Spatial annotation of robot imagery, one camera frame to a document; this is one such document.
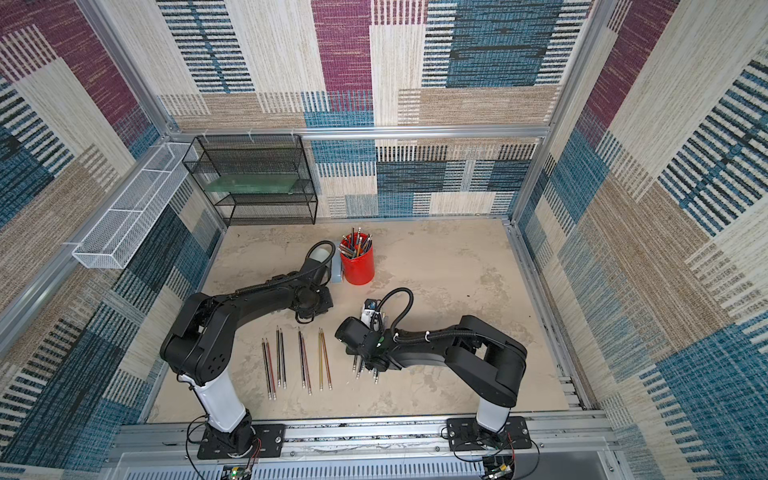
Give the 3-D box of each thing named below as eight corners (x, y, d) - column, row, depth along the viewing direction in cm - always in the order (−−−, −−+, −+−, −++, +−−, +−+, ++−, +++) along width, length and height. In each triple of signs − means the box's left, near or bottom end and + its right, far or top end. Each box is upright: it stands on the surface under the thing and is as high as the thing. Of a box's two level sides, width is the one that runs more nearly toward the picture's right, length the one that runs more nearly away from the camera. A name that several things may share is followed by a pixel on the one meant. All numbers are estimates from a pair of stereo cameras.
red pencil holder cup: (345, 286, 104) (339, 256, 91) (347, 263, 110) (342, 232, 97) (373, 286, 104) (371, 256, 91) (374, 263, 110) (372, 232, 97)
